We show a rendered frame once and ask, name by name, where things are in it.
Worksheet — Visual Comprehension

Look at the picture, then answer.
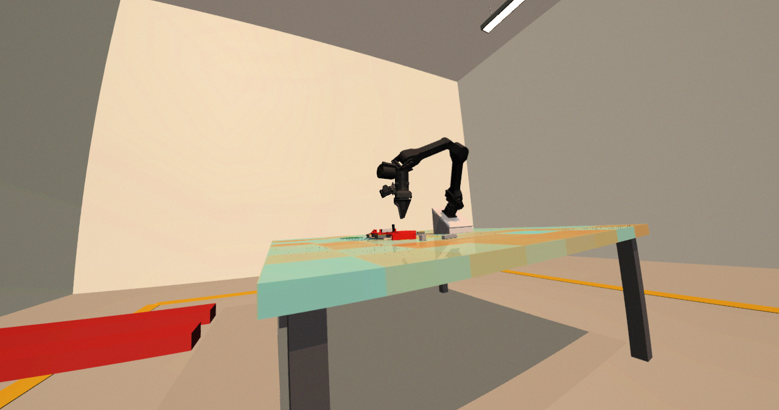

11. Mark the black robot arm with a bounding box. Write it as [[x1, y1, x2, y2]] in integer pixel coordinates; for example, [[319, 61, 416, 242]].
[[377, 137, 469, 218]]

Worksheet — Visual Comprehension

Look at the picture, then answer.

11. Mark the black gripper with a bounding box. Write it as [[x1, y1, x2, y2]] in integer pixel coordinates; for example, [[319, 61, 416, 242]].
[[394, 179, 412, 219]]

